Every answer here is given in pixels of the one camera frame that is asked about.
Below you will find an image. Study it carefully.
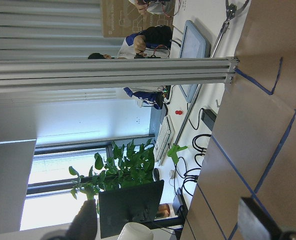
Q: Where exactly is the green potted plant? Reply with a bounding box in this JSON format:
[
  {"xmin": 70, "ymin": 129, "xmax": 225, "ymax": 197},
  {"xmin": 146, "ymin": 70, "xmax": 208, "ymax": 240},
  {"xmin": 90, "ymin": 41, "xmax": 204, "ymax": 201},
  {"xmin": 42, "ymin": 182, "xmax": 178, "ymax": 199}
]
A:
[{"xmin": 68, "ymin": 139, "xmax": 155, "ymax": 200}]

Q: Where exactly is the black power adapter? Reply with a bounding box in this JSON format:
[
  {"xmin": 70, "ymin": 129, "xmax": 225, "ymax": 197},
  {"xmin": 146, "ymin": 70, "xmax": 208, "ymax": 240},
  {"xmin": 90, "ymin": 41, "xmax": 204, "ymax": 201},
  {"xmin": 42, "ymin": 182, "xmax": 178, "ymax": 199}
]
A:
[{"xmin": 201, "ymin": 109, "xmax": 217, "ymax": 124}]

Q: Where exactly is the small red object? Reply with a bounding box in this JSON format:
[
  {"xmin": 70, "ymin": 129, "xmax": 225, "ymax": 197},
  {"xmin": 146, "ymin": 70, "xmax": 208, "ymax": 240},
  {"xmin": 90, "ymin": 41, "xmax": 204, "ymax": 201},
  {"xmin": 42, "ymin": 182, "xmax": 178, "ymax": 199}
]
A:
[{"xmin": 174, "ymin": 110, "xmax": 184, "ymax": 116}]

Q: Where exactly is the black monitor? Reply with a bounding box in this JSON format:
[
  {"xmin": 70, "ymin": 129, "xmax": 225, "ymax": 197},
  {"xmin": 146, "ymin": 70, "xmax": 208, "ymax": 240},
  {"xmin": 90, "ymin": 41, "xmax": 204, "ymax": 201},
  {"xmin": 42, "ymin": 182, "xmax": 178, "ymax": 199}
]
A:
[{"xmin": 98, "ymin": 179, "xmax": 188, "ymax": 239}]

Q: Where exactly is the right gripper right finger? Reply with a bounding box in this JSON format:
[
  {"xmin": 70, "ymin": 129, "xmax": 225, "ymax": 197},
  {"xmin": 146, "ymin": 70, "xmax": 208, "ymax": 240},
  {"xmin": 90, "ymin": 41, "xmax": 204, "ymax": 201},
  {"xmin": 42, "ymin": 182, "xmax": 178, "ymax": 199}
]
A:
[{"xmin": 237, "ymin": 197, "xmax": 296, "ymax": 240}]

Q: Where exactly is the white keyboard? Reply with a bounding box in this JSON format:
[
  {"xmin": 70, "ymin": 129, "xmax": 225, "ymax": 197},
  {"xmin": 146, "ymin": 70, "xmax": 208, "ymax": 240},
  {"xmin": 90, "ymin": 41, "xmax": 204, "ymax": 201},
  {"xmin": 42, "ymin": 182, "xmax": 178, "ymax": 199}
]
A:
[{"xmin": 153, "ymin": 115, "xmax": 175, "ymax": 166}]

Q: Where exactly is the aluminium frame post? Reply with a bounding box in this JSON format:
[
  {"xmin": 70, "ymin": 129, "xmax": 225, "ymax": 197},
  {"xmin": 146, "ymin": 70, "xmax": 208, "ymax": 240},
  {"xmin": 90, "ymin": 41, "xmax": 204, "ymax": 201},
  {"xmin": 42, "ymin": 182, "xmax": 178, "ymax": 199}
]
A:
[{"xmin": 0, "ymin": 57, "xmax": 239, "ymax": 93}]

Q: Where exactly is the brown cardboard box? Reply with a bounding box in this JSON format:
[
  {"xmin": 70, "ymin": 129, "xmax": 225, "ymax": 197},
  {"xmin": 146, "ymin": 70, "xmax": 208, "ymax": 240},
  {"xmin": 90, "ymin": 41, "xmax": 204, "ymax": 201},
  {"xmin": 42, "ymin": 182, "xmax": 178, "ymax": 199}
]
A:
[{"xmin": 100, "ymin": 0, "xmax": 173, "ymax": 38}]

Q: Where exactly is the cream white ikea cup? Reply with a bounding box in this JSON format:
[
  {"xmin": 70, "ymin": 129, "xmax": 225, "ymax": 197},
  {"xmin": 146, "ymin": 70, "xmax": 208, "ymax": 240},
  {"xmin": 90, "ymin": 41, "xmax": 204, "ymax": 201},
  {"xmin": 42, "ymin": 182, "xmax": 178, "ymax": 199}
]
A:
[{"xmin": 117, "ymin": 222, "xmax": 154, "ymax": 240}]

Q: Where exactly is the seated person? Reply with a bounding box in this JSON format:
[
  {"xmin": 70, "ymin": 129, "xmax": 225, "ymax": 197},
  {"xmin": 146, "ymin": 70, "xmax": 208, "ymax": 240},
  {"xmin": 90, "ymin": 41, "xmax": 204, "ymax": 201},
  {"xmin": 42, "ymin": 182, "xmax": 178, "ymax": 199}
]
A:
[{"xmin": 87, "ymin": 24, "xmax": 174, "ymax": 110}]

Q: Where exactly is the reacher grabber tool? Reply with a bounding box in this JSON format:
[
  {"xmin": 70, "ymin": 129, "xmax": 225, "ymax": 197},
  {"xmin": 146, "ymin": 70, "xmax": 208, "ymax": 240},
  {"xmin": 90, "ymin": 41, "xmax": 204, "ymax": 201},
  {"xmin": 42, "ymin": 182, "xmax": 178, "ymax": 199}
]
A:
[{"xmin": 166, "ymin": 0, "xmax": 250, "ymax": 163}]

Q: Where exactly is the teach pendant tablet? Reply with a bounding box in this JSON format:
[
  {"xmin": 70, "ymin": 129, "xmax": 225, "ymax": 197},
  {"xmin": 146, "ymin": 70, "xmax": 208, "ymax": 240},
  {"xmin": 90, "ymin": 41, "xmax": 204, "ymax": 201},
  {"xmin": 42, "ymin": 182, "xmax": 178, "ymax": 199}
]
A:
[{"xmin": 179, "ymin": 20, "xmax": 210, "ymax": 103}]

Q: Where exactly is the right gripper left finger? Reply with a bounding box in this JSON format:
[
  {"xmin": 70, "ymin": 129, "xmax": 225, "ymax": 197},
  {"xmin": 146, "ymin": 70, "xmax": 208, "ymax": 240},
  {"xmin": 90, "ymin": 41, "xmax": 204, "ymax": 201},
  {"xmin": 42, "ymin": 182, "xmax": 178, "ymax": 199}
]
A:
[{"xmin": 41, "ymin": 199, "xmax": 98, "ymax": 240}]

